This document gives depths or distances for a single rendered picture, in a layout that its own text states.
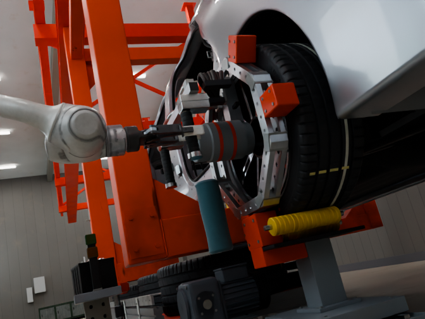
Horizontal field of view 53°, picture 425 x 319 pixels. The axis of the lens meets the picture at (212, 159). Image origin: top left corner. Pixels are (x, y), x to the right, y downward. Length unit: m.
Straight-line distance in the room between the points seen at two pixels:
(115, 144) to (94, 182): 2.64
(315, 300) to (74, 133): 0.95
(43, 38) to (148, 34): 1.15
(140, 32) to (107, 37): 3.13
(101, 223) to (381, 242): 4.56
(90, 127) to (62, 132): 0.06
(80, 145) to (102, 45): 1.13
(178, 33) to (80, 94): 1.72
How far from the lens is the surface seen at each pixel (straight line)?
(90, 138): 1.00
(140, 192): 1.83
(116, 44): 2.11
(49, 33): 5.13
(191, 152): 1.25
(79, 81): 4.19
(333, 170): 1.36
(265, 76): 1.35
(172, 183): 1.56
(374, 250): 7.17
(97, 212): 3.77
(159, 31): 5.30
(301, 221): 1.38
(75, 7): 3.68
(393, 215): 6.74
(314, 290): 1.50
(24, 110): 1.08
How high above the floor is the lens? 0.40
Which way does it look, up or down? 15 degrees up
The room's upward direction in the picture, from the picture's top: 13 degrees counter-clockwise
